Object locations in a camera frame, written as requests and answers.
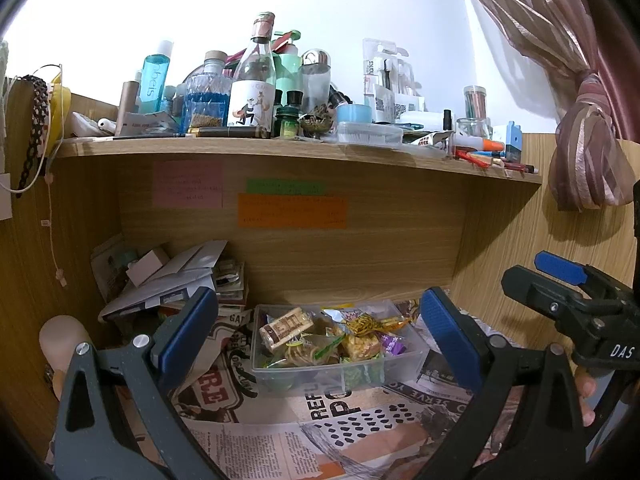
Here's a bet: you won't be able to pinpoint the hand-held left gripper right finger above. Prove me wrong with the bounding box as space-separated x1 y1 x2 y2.
417 287 592 480

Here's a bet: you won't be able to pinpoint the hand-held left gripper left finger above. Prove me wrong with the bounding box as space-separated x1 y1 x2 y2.
50 287 227 480

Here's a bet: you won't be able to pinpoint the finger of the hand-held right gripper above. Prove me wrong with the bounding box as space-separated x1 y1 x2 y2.
500 265 587 332
533 250 622 297

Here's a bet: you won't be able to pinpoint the clear plastic container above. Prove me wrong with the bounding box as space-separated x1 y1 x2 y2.
251 299 432 397

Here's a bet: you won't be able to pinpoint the person's right hand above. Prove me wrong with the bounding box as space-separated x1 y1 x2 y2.
574 366 599 427

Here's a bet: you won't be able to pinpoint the pile of papers and booklets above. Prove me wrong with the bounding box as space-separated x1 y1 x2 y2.
91 239 249 322

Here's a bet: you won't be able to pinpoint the purple candy packet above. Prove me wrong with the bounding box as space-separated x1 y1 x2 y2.
379 331 407 357

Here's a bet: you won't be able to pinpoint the gold foil snack packet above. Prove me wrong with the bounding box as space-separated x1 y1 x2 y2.
324 306 402 337

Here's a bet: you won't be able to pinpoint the yellow rice cracker packet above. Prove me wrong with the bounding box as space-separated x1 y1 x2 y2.
341 334 384 362

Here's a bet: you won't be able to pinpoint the brown chocolate bar packet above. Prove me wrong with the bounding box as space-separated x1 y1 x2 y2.
259 306 314 354

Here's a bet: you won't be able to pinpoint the wooden shelf unit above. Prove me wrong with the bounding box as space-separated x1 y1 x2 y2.
0 77 640 480

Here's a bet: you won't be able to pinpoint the clear green-edged snack packet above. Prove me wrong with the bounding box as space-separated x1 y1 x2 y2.
271 334 347 369

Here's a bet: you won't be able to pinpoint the blue plastic clip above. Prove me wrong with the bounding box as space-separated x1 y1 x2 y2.
504 120 524 161

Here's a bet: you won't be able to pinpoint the newspaper sheets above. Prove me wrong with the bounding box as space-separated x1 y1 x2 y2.
46 304 527 480

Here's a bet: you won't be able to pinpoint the pink sticky note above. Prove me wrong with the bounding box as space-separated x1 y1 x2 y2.
151 160 224 209

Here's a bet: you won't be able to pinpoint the white orange-cap glue tube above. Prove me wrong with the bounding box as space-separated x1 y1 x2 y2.
452 133 506 154

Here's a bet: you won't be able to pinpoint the orange sticky note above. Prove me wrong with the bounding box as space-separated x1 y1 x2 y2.
236 192 348 230

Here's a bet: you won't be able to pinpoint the striped brown curtain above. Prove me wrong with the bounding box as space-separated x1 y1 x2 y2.
454 0 640 212

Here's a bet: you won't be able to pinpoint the small empty glass jar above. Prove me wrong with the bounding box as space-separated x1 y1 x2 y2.
455 117 494 141

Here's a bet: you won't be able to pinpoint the green sticky note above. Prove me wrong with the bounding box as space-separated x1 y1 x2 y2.
245 178 327 196

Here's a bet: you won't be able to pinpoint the glass jar with pens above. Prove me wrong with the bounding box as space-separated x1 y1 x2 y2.
463 85 489 121

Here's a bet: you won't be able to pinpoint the black fountain pen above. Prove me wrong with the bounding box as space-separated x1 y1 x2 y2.
187 127 269 140

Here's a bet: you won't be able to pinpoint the clear flat plastic case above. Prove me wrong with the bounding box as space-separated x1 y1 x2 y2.
337 120 404 147

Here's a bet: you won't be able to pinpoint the dark green ink bottle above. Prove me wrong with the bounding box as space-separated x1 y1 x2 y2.
275 104 301 139

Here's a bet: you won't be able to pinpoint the square blue glass bottle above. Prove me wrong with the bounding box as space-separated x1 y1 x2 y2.
181 49 234 134

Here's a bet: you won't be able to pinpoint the brown cosmetic tube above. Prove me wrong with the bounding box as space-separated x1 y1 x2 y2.
117 81 144 129

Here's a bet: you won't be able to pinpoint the round light blue tin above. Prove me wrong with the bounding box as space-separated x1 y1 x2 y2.
335 103 374 124

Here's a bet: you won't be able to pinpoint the metal bowl with dried bits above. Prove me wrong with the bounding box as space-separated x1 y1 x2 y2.
299 112 336 139

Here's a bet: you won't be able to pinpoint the clear white-label wine bottle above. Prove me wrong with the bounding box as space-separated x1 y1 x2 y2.
227 11 278 132

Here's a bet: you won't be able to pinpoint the tall blue liquid bottle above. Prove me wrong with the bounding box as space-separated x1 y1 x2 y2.
139 39 175 114

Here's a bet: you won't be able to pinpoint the clear brush packaging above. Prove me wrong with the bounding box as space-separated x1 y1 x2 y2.
362 37 427 124

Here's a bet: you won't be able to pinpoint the black patterned headband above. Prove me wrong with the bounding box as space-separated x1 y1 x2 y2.
16 74 52 194

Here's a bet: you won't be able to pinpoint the mint green pump bottle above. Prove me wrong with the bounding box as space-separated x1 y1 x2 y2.
272 29 304 111

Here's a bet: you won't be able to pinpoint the glass jar silver lid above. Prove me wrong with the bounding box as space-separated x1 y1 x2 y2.
299 48 334 112

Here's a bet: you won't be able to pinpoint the white hanging cord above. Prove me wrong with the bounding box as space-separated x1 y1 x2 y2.
39 159 69 289

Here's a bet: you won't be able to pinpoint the white wall adapter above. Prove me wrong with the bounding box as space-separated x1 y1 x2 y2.
0 171 14 222

